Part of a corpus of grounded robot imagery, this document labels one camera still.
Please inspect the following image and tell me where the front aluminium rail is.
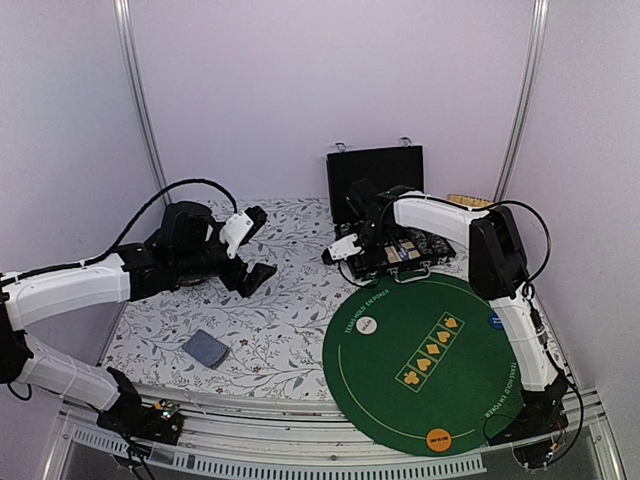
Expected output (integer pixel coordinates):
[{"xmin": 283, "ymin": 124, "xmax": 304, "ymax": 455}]
[{"xmin": 42, "ymin": 389, "xmax": 626, "ymax": 480}]

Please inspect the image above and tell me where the woven bamboo tray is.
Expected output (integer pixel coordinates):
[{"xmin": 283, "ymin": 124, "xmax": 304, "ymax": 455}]
[{"xmin": 446, "ymin": 194, "xmax": 492, "ymax": 208}]

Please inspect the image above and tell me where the poker chip row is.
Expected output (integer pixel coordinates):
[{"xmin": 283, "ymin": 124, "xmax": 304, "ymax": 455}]
[
  {"xmin": 424, "ymin": 233, "xmax": 456, "ymax": 258},
  {"xmin": 408, "ymin": 229, "xmax": 429, "ymax": 255}
]

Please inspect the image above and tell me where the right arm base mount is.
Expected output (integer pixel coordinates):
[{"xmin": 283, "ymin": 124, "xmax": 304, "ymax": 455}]
[{"xmin": 482, "ymin": 376, "xmax": 571, "ymax": 470}]

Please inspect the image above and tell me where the playing card deck box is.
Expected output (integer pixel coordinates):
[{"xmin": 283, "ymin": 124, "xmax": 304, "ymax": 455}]
[{"xmin": 385, "ymin": 241, "xmax": 420, "ymax": 264}]

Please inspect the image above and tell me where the left aluminium frame post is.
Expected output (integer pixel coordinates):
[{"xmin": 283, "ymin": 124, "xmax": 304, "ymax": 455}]
[{"xmin": 113, "ymin": 0, "xmax": 168, "ymax": 190}]

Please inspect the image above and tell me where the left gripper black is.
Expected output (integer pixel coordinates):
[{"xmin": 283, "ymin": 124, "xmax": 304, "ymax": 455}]
[{"xmin": 174, "ymin": 222, "xmax": 277, "ymax": 296}]

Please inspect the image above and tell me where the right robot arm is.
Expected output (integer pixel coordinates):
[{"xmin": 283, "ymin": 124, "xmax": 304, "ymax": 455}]
[{"xmin": 322, "ymin": 186, "xmax": 569, "ymax": 397}]

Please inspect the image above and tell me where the aluminium frame post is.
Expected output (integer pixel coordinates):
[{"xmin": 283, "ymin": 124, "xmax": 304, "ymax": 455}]
[
  {"xmin": 113, "ymin": 0, "xmax": 168, "ymax": 190},
  {"xmin": 493, "ymin": 0, "xmax": 549, "ymax": 201}
]

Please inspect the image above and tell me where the blue grey cloth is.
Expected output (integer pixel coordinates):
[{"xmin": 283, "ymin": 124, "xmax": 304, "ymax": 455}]
[{"xmin": 182, "ymin": 329, "xmax": 230, "ymax": 369}]

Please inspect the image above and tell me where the orange big blind button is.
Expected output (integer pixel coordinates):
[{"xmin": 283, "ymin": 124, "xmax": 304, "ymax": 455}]
[{"xmin": 426, "ymin": 428, "xmax": 453, "ymax": 453}]

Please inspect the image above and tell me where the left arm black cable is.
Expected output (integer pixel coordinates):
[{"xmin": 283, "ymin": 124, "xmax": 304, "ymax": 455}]
[{"xmin": 14, "ymin": 178, "xmax": 241, "ymax": 279}]

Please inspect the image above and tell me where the poker chip row far right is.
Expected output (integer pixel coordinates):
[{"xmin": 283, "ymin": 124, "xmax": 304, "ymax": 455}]
[{"xmin": 424, "ymin": 233, "xmax": 456, "ymax": 258}]

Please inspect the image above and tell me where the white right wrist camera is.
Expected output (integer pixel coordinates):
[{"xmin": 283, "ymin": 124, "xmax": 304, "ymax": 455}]
[{"xmin": 321, "ymin": 233, "xmax": 362, "ymax": 265}]

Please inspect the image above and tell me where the blue small blind button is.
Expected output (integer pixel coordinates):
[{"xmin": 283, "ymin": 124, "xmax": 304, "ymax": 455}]
[{"xmin": 489, "ymin": 314, "xmax": 504, "ymax": 330}]

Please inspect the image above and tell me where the black poker chip case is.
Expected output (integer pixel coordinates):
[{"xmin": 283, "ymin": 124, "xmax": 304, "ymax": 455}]
[{"xmin": 326, "ymin": 144, "xmax": 456, "ymax": 282}]

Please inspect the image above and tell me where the green round poker mat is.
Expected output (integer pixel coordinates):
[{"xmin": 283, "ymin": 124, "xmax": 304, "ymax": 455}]
[{"xmin": 322, "ymin": 274, "xmax": 523, "ymax": 457}]

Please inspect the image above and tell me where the white dealer button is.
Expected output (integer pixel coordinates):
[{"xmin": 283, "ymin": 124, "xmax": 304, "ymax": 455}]
[{"xmin": 356, "ymin": 316, "xmax": 378, "ymax": 335}]

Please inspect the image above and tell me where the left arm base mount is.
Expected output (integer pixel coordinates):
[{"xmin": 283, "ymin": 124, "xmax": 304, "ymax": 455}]
[{"xmin": 96, "ymin": 367, "xmax": 184, "ymax": 446}]

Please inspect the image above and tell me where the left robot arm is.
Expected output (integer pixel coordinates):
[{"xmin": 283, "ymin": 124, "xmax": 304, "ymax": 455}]
[{"xmin": 1, "ymin": 201, "xmax": 276, "ymax": 434}]

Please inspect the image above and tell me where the right aluminium frame post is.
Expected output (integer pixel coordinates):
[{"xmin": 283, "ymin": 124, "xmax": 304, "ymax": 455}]
[{"xmin": 493, "ymin": 0, "xmax": 549, "ymax": 201}]

